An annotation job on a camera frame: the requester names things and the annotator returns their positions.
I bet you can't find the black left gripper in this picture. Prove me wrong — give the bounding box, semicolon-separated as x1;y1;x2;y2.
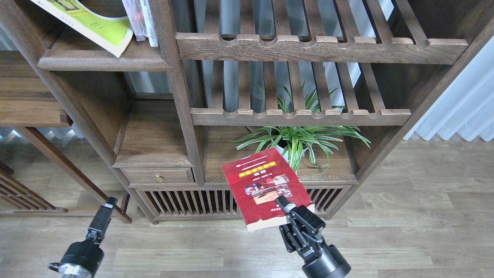
48;197;118;278

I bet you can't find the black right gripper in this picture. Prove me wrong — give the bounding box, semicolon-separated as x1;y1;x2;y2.
276;196;351;278

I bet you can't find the red paperback book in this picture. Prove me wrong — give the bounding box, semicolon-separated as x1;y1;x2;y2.
221;148;315;232

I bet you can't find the yellow green book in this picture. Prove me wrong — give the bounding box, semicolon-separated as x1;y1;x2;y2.
33;0;134;58

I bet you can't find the white lavender book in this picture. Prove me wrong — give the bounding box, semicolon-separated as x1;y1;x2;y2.
122;0;146;42

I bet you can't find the white plant pot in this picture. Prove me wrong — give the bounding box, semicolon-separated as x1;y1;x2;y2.
276;139;308;169

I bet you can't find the green spider plant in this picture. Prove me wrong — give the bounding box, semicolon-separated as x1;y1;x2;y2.
230;81;371;176

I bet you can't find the brass drawer knob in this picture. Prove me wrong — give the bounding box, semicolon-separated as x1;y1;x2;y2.
155;174;164;183

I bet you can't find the wooden side furniture left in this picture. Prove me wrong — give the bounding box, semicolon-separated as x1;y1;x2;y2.
0;51;108;216

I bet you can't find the dark wooden bookshelf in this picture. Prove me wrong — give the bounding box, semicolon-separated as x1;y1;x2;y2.
1;0;493;224

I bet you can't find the white pleated curtain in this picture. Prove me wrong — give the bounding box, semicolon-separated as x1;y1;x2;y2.
404;39;494;141

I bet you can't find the upright white book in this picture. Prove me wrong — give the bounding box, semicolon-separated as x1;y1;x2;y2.
140;0;159;47

